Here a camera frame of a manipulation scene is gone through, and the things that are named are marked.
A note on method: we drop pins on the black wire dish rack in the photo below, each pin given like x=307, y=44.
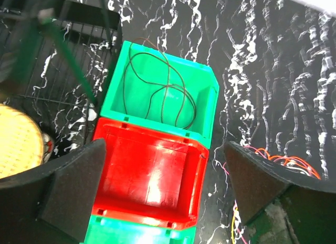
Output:
x=57, y=61

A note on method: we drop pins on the far green plastic bin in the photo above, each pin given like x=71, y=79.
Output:
x=162, y=92

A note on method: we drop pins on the near green plastic bin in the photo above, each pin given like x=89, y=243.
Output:
x=107, y=230

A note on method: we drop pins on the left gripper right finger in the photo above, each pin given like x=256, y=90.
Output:
x=278, y=205

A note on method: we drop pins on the red plastic bin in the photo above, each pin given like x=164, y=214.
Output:
x=149, y=177

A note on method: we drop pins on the green plastic bin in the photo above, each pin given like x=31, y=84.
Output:
x=107, y=230
x=162, y=92

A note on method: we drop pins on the orange woven basket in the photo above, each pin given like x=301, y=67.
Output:
x=22, y=146

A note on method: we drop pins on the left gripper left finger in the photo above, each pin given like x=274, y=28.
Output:
x=52, y=203

